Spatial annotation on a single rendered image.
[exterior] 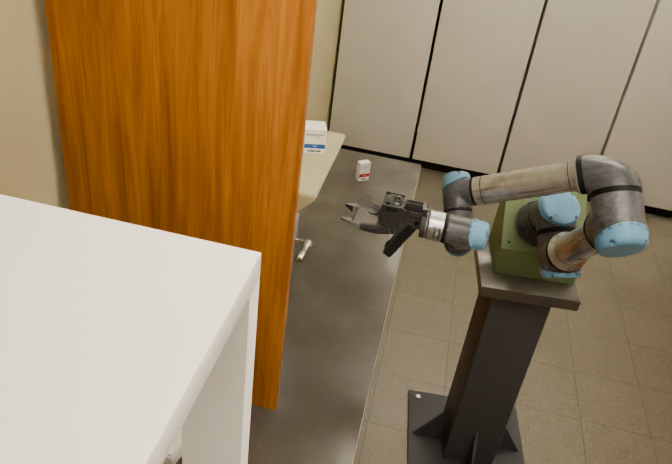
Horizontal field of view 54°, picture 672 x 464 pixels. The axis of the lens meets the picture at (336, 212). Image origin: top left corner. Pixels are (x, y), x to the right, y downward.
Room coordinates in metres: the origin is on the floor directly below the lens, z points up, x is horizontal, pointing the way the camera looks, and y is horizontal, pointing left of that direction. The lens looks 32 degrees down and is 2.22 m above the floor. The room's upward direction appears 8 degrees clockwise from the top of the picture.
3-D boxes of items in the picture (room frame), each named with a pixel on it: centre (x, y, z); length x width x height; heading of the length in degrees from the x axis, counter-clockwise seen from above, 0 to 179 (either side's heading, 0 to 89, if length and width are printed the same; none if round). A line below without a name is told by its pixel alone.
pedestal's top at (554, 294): (1.85, -0.66, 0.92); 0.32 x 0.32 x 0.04; 88
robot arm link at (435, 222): (1.40, -0.25, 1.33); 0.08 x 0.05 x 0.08; 172
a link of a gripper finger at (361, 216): (1.39, -0.06, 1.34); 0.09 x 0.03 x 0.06; 97
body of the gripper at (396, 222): (1.41, -0.17, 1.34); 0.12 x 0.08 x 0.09; 82
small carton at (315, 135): (1.38, 0.07, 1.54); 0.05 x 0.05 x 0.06; 11
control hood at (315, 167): (1.33, 0.08, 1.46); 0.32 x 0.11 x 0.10; 172
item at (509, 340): (1.85, -0.66, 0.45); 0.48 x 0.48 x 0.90; 88
